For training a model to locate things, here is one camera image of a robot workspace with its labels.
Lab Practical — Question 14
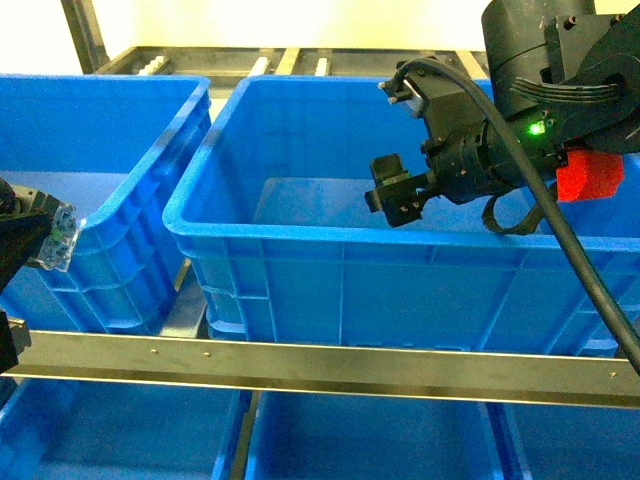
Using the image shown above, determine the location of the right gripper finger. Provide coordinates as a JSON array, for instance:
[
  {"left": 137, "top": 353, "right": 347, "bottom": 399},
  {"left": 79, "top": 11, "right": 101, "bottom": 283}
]
[{"left": 364, "top": 153, "right": 424, "bottom": 228}]

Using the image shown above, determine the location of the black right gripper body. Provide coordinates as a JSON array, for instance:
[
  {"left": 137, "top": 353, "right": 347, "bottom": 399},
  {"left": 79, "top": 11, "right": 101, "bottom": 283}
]
[{"left": 418, "top": 92, "right": 561, "bottom": 205}]

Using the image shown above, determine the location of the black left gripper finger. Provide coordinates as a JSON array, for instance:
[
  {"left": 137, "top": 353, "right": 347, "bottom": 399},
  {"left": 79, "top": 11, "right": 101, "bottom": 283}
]
[{"left": 1, "top": 211, "right": 53, "bottom": 291}]

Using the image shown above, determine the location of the red mushroom push button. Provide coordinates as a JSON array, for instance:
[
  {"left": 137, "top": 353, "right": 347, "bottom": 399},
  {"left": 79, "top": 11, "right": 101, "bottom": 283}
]
[{"left": 1, "top": 180, "right": 81, "bottom": 271}]

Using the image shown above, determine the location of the blue plastic crate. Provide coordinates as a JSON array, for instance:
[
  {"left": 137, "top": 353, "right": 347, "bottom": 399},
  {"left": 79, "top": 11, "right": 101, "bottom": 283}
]
[
  {"left": 1, "top": 75, "right": 211, "bottom": 335},
  {"left": 163, "top": 76, "right": 617, "bottom": 357}
]

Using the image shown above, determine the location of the lower left blue crate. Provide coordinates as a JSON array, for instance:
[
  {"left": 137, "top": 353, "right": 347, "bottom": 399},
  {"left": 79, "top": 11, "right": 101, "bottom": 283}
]
[{"left": 1, "top": 380, "right": 249, "bottom": 479}]

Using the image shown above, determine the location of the lower middle blue crate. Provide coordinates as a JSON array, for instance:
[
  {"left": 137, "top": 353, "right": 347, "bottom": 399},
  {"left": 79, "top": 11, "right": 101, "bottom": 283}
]
[{"left": 245, "top": 393, "right": 505, "bottom": 479}]

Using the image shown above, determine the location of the lower right blue crate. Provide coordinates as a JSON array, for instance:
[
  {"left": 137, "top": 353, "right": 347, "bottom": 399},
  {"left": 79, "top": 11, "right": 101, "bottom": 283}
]
[{"left": 487, "top": 403, "right": 639, "bottom": 479}]

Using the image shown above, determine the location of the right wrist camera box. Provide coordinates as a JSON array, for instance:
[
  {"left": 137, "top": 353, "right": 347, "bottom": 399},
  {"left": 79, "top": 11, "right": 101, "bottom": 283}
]
[{"left": 377, "top": 79, "right": 428, "bottom": 119}]

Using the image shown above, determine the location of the thick black cable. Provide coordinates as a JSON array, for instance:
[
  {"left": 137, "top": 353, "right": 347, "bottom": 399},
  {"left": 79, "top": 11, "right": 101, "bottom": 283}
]
[{"left": 392, "top": 57, "right": 640, "bottom": 374}]

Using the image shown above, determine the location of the metal shelf rack frame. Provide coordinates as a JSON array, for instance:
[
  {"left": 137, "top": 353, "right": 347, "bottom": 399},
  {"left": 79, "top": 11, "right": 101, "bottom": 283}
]
[{"left": 0, "top": 0, "right": 640, "bottom": 480}]

